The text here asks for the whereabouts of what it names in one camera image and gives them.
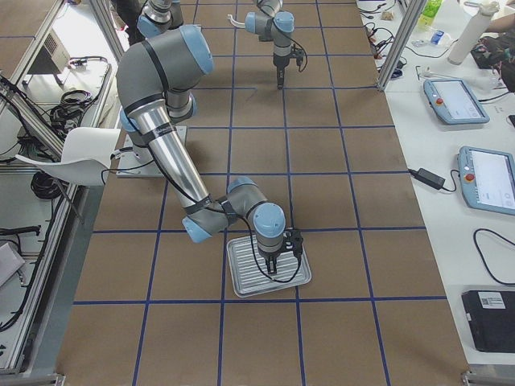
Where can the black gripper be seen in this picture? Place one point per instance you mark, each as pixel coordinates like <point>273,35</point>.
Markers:
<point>279,69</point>
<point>269,256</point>

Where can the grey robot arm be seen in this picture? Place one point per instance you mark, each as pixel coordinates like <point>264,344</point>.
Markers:
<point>269,23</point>
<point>154,82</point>

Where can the silver ribbed metal tray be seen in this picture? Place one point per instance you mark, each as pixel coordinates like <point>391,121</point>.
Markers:
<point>249,273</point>

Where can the white curved plastic part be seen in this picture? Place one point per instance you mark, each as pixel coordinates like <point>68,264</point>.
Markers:
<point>234,22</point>

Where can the black power adapter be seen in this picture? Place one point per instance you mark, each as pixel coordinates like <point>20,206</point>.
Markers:
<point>430,179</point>

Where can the far blue teach pendant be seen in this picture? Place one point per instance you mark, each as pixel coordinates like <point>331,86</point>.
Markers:
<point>454,103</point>

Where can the blue teach pendant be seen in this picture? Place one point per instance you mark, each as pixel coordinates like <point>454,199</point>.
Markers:
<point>487,179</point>
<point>454,103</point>

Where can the white cylindrical bottle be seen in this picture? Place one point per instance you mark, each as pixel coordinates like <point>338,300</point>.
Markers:
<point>476,26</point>

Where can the white plastic chair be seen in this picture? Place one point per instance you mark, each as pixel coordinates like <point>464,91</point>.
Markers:
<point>86,153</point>

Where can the black tablet device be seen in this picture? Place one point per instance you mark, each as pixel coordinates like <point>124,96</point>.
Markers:
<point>490,316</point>

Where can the near blue teach pendant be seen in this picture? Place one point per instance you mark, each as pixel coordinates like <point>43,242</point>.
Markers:
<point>487,179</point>

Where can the aluminium frame post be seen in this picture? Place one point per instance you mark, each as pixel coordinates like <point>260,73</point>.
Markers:
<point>405,29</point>

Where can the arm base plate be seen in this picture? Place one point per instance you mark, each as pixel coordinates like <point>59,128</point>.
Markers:
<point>137,164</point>

